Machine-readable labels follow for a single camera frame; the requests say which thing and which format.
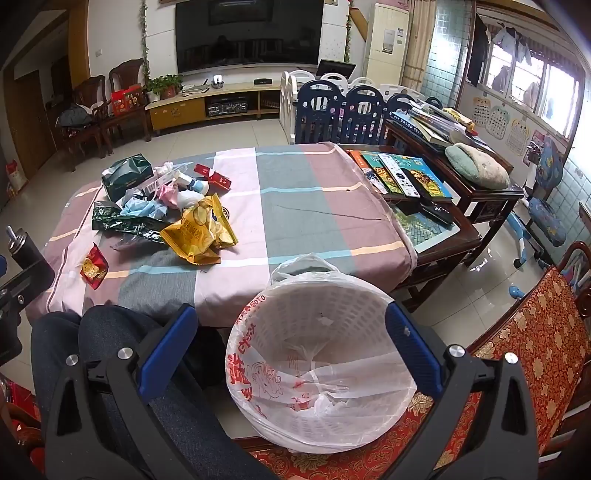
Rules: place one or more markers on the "checked pink grey tablecloth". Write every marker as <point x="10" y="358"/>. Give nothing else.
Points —
<point x="286" y="217"/>

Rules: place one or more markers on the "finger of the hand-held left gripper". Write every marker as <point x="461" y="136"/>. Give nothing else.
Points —
<point x="27" y="281"/>

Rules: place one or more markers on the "stack of books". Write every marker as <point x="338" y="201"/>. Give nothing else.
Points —
<point x="434" y="122"/>

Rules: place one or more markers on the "hanging clothes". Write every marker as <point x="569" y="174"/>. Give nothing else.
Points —
<point x="503" y="41"/>

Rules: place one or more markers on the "beige curtain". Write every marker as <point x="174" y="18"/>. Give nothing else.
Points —
<point x="418" y="41"/>

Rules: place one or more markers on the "potted green plant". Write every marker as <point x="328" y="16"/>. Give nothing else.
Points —
<point x="164" y="85"/>

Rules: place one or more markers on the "black steel-rimmed tumbler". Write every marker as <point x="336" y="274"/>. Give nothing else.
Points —
<point x="27" y="254"/>

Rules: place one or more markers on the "blue children's desk chair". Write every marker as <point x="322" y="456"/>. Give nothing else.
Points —
<point x="547" y="198"/>

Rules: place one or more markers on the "dark wooden armchair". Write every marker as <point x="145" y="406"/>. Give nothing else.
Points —
<point x="87" y="120"/>
<point x="129" y="92"/>

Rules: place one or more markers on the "large flat television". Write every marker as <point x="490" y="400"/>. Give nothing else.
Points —
<point x="247" y="34"/>

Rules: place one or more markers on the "row of wall posters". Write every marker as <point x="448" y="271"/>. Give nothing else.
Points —
<point x="508" y="124"/>

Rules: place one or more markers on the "dark wooden tea table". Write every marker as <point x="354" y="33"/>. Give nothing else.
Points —
<point x="443" y="249"/>

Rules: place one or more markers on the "yellow chip bag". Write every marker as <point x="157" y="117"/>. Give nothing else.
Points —
<point x="198" y="230"/>

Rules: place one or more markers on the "small red snack packet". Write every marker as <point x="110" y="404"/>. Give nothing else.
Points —
<point x="93" y="267"/>

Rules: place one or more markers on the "blue white toy scooter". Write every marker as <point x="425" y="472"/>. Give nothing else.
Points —
<point x="519" y="235"/>

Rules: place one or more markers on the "green tissue pack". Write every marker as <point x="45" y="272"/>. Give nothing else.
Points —
<point x="127" y="177"/>

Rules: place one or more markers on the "dark wooden side table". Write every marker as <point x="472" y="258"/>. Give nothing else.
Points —
<point x="489" y="198"/>

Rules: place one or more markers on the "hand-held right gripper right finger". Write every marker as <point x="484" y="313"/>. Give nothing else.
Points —
<point x="411" y="350"/>

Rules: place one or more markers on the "black monitor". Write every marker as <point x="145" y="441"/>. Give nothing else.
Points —
<point x="334" y="69"/>

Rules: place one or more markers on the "red gift box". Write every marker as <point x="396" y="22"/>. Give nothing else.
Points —
<point x="125" y="100"/>

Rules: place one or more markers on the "person's right leg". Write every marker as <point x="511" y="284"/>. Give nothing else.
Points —
<point x="120" y="327"/>

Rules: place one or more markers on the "small black box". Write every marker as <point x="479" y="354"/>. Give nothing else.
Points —
<point x="263" y="81"/>

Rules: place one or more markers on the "yellow wooden television cabinet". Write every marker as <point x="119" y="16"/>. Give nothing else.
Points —
<point x="203" y="108"/>

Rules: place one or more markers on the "green snack bag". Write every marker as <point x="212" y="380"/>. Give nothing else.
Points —
<point x="115" y="221"/>

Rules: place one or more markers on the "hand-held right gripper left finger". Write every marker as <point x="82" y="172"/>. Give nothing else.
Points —
<point x="170" y="344"/>

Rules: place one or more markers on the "stack of plastic stools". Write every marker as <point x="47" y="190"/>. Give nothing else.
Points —
<point x="323" y="113"/>

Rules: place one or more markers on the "white playpen fence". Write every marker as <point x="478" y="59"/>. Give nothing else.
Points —
<point x="288" y="99"/>

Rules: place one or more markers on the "black bag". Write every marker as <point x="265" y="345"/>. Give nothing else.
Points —
<point x="74" y="115"/>

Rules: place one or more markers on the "white remote control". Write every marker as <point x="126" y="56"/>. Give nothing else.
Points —
<point x="393" y="173"/>

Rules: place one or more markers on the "crumpled white tissue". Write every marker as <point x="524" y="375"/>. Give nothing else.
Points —
<point x="189" y="199"/>

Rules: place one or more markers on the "blue face mask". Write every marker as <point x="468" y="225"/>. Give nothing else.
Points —
<point x="134" y="194"/>
<point x="150" y="210"/>

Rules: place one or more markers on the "white blue medicine box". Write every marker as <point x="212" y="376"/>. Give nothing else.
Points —
<point x="159" y="182"/>

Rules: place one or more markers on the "black remote control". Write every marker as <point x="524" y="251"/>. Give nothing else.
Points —
<point x="436" y="212"/>
<point x="411" y="182"/>

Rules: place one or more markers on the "red cigarette pack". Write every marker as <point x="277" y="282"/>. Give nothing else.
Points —
<point x="213" y="177"/>

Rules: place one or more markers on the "colourful picture book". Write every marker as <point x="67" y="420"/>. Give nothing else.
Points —
<point x="429" y="180"/>

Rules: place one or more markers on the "white lined trash basket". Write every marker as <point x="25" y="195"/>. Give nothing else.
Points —
<point x="258" y="383"/>

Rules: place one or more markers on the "cream standing air conditioner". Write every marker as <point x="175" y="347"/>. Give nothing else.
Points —
<point x="385" y="41"/>

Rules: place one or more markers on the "white mesh waste basket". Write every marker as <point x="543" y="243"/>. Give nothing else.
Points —
<point x="318" y="314"/>

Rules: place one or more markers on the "grey green cushion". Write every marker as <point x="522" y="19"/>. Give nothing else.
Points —
<point x="475" y="164"/>

